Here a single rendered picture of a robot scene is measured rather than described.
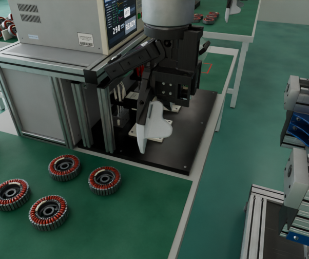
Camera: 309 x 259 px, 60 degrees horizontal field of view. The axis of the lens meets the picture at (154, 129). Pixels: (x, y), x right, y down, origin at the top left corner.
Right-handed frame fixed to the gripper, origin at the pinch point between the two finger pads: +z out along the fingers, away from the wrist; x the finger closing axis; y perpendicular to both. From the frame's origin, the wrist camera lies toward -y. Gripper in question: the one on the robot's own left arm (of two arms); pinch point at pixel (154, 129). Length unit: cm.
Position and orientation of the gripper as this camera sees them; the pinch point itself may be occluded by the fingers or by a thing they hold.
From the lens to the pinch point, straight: 51.9
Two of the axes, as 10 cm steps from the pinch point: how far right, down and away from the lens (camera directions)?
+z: 0.0, 8.1, 5.9
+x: 3.7, -5.5, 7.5
